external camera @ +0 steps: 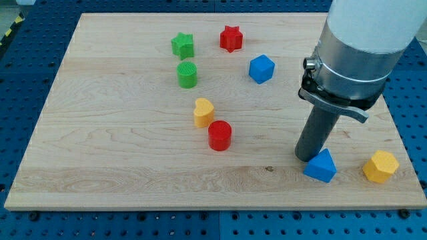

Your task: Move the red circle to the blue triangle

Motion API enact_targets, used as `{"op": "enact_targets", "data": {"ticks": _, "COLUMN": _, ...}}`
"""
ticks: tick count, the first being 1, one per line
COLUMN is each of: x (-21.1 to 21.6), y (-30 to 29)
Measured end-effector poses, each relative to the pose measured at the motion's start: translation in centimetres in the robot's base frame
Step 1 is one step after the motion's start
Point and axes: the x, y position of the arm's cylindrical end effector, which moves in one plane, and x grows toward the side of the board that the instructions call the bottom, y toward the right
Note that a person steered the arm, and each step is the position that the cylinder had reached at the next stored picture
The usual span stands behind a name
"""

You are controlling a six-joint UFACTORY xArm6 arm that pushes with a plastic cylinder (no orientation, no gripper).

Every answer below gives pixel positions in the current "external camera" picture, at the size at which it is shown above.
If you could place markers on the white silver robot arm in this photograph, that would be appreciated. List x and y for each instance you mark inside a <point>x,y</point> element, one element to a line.
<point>359,46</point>

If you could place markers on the blue triangle block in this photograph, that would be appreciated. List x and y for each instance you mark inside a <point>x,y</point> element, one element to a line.
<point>321,167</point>

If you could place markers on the yellow heart block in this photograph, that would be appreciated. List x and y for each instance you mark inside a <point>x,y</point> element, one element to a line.
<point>203,114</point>

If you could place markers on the red cylinder block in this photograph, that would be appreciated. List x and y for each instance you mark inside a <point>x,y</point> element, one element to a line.
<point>219,135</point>

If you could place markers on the green cylinder block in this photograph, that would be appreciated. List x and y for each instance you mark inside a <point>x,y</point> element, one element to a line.
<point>187,74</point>

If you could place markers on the light wooden board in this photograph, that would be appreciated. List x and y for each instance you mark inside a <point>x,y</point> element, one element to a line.
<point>116,132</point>

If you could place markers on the blue cube block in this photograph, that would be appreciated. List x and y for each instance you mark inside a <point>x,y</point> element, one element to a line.
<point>261,69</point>

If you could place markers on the green star block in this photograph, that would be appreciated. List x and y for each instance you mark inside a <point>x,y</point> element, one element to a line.
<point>182,45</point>

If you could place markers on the red star block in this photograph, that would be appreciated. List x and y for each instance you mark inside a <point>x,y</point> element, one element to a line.
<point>231,38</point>

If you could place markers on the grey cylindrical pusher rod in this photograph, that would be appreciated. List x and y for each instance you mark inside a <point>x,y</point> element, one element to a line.
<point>316,130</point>

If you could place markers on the yellow hexagon block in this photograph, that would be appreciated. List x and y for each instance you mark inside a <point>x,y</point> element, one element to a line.
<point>380,167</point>

